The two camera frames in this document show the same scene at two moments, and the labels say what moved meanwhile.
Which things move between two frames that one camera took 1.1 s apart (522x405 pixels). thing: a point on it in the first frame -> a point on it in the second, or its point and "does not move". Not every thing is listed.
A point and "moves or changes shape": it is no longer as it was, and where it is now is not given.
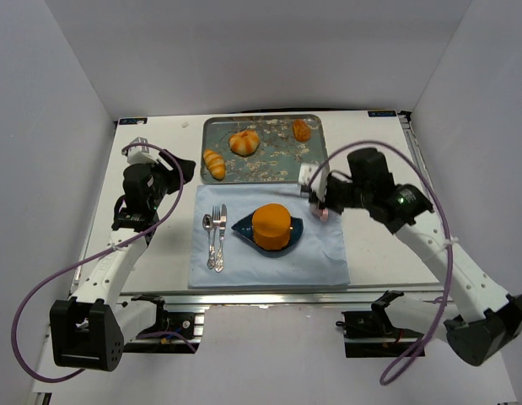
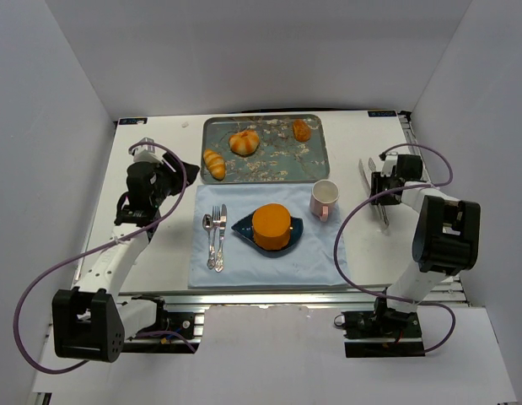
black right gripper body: x=330 y=196 -> x=379 y=188
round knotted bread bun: x=244 y=143 does not move
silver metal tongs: x=287 y=194 moves or changes shape
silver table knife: x=223 y=224 does not move
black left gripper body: x=172 y=172 does not move
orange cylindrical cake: x=271 y=225 does not move
